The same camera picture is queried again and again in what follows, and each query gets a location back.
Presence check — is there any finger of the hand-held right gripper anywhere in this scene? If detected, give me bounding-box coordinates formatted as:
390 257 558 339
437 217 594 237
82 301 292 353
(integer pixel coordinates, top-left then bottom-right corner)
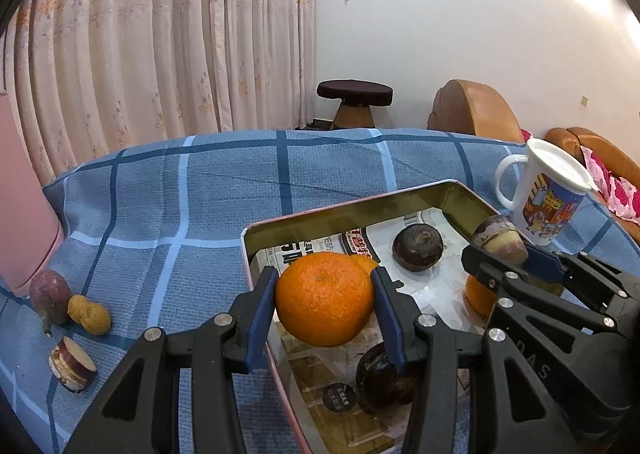
524 243 640 316
461 244 630 335

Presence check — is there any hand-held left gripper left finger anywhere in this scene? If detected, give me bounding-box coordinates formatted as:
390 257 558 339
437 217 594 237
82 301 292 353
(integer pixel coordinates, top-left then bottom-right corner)
62 265 280 454

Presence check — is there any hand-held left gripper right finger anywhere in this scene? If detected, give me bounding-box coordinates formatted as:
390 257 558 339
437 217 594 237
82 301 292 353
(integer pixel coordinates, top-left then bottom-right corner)
371 265 581 454

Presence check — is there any sugarcane piece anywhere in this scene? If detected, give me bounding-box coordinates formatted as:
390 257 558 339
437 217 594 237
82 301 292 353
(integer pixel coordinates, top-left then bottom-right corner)
48 335 98 394
472 217 528 267

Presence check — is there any dark brown passion fruit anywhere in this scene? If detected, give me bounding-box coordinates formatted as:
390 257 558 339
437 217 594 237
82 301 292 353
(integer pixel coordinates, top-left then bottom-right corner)
391 224 445 272
355 341 426 417

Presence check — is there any large orange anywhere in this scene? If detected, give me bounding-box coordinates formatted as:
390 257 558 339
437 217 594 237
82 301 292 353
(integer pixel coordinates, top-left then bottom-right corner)
275 252 377 347

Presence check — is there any pink tin box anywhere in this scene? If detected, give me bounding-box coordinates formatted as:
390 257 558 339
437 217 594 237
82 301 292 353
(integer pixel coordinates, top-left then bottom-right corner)
240 179 566 454

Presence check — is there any small lumpy yellow fruit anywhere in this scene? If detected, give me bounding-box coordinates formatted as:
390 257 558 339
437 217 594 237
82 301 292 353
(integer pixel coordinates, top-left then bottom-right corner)
66 295 112 336

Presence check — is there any purple passion fruit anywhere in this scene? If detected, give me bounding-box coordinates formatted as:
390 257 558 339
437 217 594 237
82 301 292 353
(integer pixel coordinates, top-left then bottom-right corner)
29 269 72 337

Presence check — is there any white cartoon print mug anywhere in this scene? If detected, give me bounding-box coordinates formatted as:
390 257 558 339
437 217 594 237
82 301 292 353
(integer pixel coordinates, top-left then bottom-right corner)
494 138 598 247

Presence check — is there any printed paper liner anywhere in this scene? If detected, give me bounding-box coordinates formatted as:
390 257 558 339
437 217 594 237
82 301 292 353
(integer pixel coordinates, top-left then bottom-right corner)
252 211 501 454

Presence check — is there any pink floral cushion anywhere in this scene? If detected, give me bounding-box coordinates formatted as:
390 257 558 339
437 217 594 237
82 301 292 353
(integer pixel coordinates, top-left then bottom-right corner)
580 146 640 225

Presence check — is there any brown leather sofa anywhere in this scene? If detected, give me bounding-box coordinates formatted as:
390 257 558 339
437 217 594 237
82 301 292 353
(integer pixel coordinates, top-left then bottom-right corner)
545 127 640 235

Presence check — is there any blue plaid tablecloth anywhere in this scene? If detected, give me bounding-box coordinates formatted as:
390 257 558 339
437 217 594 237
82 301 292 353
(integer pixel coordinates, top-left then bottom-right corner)
0 128 640 454

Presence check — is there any round dark cushioned stool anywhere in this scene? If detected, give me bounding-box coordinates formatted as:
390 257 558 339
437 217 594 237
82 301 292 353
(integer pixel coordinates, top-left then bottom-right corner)
316 79 394 131

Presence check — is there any pink cylindrical bin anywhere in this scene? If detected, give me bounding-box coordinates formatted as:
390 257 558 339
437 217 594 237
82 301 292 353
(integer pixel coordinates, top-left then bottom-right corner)
0 89 66 295

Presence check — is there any floral beige curtain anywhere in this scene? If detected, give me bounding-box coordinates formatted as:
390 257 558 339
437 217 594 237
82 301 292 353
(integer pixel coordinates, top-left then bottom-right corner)
0 0 317 185

